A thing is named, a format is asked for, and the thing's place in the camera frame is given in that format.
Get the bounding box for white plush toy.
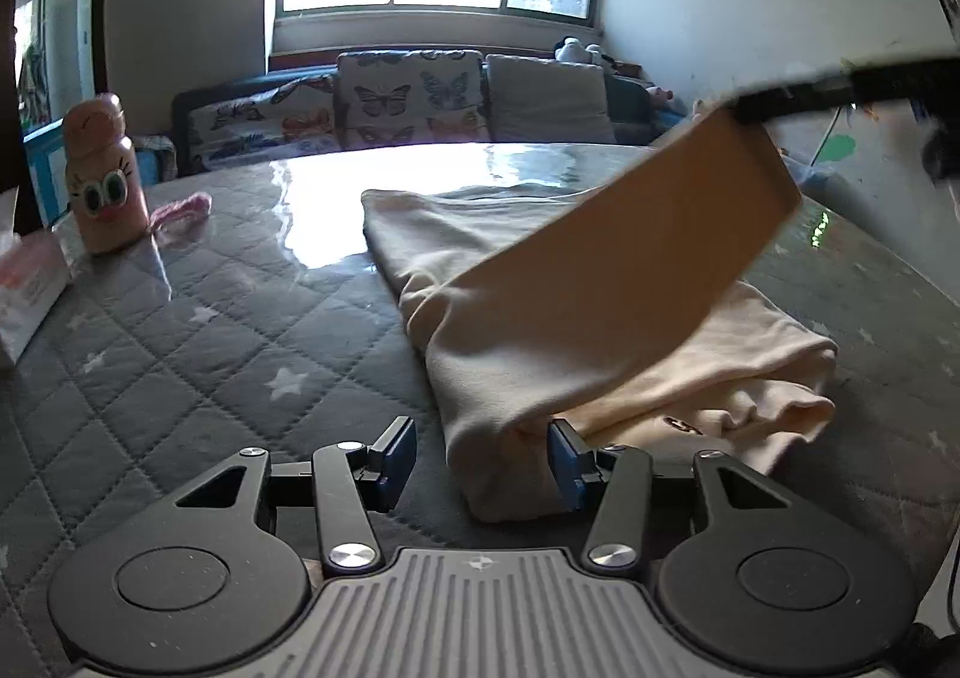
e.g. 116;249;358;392
553;37;607;67

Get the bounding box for plain grey cushion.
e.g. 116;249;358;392
484;54;617;145

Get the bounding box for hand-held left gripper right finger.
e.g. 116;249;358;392
547;419;790;572

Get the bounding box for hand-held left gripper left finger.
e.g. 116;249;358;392
174;415;419;578

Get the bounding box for pink cartoon face bottle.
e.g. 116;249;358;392
61;91;151;257

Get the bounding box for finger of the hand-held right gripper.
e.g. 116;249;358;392
729;57;925;125

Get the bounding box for butterfly print cushion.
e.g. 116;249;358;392
186;73;340;170
335;49;490;151

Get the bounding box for dark blue sofa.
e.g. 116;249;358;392
171;67;683;178

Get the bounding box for cream pants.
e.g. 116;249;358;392
361;100;839;525

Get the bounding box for pink white tissue box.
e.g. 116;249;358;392
0;228;74;362

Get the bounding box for grey quilted star table cover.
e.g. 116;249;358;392
0;142;960;649

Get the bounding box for dark wooden door frame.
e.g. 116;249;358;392
0;0;113;233

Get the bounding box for blue storage cabinet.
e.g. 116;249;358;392
24;117;72;230

